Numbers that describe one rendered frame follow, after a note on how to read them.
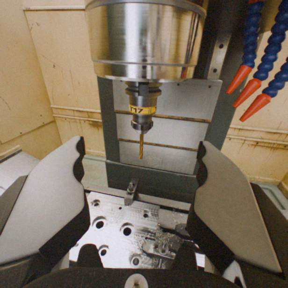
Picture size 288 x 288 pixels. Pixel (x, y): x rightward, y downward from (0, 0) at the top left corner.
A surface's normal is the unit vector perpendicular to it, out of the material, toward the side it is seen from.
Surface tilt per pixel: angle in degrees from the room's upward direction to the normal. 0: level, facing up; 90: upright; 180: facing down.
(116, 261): 0
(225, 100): 90
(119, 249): 0
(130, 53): 90
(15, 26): 90
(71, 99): 90
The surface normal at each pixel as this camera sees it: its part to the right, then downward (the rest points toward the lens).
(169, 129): -0.20, 0.49
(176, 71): 0.52, 0.44
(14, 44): 0.98, 0.14
